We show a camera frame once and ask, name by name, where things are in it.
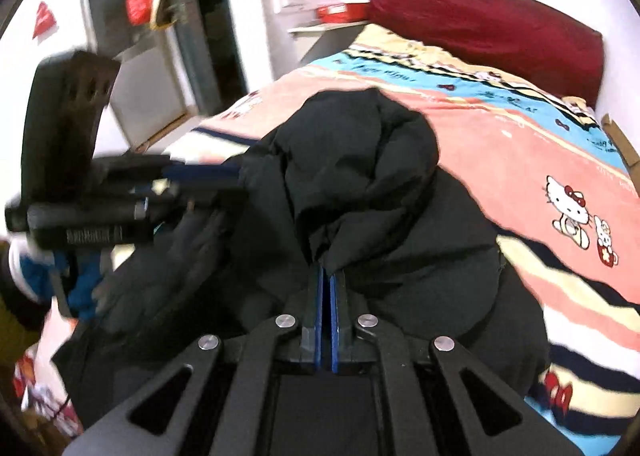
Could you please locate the dark red headboard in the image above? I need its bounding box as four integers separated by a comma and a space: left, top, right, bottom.
367, 0, 605, 109

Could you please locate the cartoon cat printed blanket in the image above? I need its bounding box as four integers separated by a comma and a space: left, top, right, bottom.
165, 23, 640, 456

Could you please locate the grey metal door with window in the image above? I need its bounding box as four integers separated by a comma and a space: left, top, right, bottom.
79, 0, 201, 147

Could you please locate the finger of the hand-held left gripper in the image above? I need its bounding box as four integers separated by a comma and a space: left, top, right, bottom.
175, 185, 246, 209
165, 162, 246, 183

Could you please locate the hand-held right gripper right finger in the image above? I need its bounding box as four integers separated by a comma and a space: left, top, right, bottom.
330, 268, 586, 456

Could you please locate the dark green door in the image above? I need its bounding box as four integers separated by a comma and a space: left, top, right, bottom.
159, 0, 208, 117

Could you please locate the brown cardboard sheet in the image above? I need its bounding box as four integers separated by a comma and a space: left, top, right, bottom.
601, 113, 640, 177

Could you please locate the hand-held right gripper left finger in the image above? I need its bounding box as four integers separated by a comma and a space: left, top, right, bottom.
62, 263, 329, 456

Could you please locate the red plastic bag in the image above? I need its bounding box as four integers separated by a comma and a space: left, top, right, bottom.
125, 0, 156, 27

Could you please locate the black hooded puffer jacket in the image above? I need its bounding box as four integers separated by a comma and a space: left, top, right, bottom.
50, 86, 551, 437

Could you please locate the yellow shopping bag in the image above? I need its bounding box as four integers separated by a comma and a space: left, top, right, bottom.
150, 0, 181, 29

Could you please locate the red paper wall sticker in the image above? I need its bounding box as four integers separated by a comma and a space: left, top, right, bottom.
32, 1, 58, 39

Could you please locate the white bedside shelf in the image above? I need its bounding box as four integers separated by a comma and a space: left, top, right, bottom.
287, 20, 371, 72

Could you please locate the colourful patterned cloth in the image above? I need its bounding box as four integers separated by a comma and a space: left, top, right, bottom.
12, 346, 83, 437

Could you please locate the red box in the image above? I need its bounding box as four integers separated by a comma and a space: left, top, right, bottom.
315, 2, 371, 23

